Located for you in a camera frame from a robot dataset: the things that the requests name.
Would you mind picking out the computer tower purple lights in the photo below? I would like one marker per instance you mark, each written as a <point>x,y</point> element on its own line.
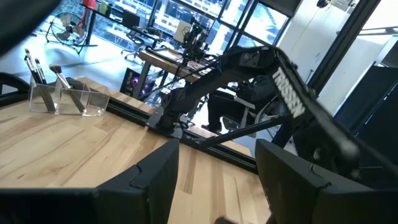
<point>133,82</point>

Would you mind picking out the black white-ferrule makeup brush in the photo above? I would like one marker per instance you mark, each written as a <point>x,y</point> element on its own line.
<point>38,65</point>

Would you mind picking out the thin silver-ferrule makeup brush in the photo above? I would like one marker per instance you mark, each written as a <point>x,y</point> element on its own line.
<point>30,63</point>

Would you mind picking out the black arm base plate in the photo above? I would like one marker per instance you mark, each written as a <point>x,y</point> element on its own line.
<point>154,122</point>

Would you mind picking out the wooden work table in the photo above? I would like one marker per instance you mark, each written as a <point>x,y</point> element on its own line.
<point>161,60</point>

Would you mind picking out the clear acrylic brush organizer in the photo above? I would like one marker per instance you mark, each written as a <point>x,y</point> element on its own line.
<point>96,105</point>

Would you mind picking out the thin black makeup brush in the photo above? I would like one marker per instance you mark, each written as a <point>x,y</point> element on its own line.
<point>53,69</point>

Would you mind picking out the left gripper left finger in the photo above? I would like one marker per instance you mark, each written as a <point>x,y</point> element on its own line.
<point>149,193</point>

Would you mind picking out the grey office chair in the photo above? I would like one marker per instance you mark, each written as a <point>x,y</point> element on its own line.
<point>245,109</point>

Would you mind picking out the black partition panel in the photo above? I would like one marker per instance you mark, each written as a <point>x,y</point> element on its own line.
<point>373,102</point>

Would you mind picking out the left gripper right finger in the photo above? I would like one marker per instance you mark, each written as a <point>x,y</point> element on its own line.
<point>295,193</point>

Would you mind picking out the person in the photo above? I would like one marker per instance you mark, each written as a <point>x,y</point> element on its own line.
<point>258,90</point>

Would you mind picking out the black office chair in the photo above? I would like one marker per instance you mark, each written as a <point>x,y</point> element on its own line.
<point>133,40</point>

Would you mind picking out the black floor fan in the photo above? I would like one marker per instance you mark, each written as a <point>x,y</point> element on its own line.
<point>66,29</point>

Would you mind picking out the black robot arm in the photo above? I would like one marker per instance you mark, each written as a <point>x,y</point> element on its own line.
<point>194,37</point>

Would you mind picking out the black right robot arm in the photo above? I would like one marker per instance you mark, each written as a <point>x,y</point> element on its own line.
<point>289,93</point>

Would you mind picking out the fluffy silver-ferrule makeup brush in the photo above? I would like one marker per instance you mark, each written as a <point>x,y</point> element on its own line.
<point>63,81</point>

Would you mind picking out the short thin black brush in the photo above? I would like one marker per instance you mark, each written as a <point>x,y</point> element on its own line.
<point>26,52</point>

